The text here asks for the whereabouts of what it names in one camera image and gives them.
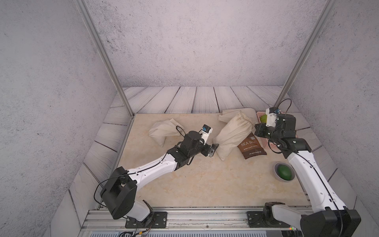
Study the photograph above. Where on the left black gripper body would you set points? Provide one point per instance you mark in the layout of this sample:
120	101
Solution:
199	148

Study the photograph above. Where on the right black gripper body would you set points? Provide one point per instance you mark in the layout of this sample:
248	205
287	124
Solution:
273	135

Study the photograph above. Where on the cream drawstring bag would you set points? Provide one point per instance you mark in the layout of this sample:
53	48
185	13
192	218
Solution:
163	129
232	134
228	114

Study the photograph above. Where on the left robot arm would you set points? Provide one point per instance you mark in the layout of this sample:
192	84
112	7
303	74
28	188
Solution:
119	191

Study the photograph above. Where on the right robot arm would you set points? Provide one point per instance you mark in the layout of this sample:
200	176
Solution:
331	217

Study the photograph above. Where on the brown potato chips bag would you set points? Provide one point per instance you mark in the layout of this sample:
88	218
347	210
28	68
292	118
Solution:
250	147

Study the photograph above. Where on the back green cabbage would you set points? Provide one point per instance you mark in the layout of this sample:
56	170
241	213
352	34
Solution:
263	118

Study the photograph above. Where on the grey bowl with green ball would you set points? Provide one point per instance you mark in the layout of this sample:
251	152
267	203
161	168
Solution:
283	172

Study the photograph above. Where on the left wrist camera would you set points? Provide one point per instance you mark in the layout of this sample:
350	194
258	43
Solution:
204	133

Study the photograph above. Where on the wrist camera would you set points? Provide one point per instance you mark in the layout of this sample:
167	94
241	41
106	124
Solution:
271	116
204	133

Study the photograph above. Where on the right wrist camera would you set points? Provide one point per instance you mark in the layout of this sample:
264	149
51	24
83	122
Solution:
271	116

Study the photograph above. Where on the right aluminium frame post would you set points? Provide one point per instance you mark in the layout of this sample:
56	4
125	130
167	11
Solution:
320	24

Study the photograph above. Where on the aluminium frame post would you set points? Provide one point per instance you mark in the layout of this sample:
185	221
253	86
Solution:
320	24
103	54

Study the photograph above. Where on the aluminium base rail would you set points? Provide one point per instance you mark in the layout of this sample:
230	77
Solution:
191	222

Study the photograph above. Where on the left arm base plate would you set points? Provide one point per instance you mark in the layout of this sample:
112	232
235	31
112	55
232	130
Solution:
155	220

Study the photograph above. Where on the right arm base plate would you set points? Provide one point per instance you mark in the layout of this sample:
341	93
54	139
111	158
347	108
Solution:
259	219

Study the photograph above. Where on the left aluminium frame post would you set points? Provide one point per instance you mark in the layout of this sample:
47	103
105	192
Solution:
103	54

